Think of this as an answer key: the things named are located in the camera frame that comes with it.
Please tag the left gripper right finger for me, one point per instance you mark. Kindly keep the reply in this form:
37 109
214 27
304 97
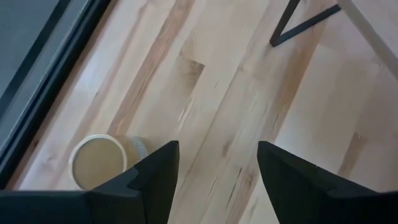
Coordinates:
295 186

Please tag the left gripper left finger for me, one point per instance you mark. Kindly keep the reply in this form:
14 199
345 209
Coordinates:
149 186

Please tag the tan-lid spice jar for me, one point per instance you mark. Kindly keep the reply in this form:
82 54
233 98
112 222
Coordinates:
96 161

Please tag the black aluminium table frame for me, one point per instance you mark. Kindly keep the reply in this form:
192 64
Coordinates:
37 77

